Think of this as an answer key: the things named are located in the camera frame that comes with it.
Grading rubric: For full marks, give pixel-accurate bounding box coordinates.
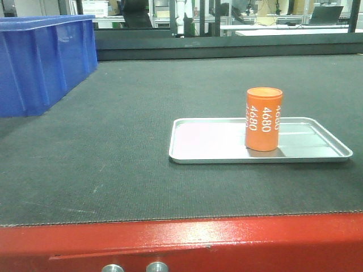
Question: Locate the orange cylindrical capacitor 4680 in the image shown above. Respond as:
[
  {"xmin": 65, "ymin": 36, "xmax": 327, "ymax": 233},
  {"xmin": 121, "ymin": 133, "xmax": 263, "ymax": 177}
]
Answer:
[{"xmin": 245, "ymin": 87, "xmax": 283, "ymax": 152}]

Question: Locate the black conveyor belt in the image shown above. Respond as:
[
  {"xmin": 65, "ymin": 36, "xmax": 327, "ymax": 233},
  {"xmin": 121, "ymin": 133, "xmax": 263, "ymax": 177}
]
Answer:
[{"xmin": 1, "ymin": 54, "xmax": 362, "ymax": 226}]

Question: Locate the blue tote on conveyor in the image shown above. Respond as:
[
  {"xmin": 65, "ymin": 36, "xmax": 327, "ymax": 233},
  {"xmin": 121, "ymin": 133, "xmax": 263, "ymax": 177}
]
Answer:
[{"xmin": 1, "ymin": 15, "xmax": 98, "ymax": 117}]

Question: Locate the silver metal tray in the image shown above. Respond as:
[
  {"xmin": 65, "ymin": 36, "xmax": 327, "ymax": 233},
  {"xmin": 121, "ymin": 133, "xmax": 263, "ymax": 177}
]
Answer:
[{"xmin": 169, "ymin": 117, "xmax": 353, "ymax": 164}]

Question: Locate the black office chair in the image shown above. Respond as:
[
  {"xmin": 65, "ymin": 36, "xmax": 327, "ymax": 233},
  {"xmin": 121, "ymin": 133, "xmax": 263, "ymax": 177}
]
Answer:
[{"xmin": 117, "ymin": 0, "xmax": 153, "ymax": 29}]

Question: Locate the white background table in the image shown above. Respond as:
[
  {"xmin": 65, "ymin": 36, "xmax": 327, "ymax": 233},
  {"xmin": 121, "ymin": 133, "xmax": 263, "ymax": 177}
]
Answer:
[{"xmin": 220, "ymin": 24, "xmax": 349, "ymax": 36}]

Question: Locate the grey laptop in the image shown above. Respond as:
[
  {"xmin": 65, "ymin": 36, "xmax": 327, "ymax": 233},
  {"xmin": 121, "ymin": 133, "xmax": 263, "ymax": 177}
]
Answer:
[{"xmin": 308, "ymin": 6, "xmax": 343, "ymax": 26}]

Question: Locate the black conveyor rear rail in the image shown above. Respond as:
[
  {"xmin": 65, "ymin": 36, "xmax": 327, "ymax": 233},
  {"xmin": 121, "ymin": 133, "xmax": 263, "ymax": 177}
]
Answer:
[{"xmin": 95, "ymin": 29, "xmax": 362, "ymax": 61}]

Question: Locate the red conveyor frame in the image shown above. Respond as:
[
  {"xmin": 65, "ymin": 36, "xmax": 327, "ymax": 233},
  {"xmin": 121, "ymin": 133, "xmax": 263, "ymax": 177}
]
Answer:
[{"xmin": 1, "ymin": 212, "xmax": 362, "ymax": 271}]

